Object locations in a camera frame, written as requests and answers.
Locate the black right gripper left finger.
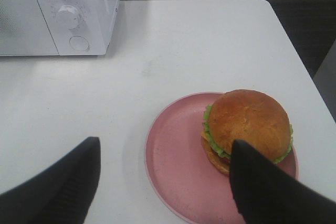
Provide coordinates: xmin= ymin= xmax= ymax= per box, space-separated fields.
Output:
xmin=1 ymin=137 xmax=101 ymax=223

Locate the white microwave door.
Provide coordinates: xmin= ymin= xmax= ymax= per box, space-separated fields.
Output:
xmin=1 ymin=0 xmax=58 ymax=56

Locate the round white door button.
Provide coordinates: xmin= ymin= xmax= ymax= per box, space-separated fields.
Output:
xmin=69 ymin=36 xmax=90 ymax=51

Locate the burger with lettuce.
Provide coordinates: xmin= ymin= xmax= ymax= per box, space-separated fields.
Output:
xmin=201 ymin=89 xmax=293 ymax=175

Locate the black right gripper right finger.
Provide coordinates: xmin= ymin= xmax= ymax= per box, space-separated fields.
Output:
xmin=229 ymin=140 xmax=335 ymax=223

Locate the white timer knob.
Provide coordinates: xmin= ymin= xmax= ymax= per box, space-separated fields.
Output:
xmin=56 ymin=5 xmax=80 ymax=29

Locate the pink round plate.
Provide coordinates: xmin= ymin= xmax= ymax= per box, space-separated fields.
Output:
xmin=145 ymin=93 xmax=298 ymax=223

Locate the white microwave oven body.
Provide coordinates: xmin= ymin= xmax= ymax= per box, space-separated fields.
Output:
xmin=0 ymin=0 xmax=123 ymax=57

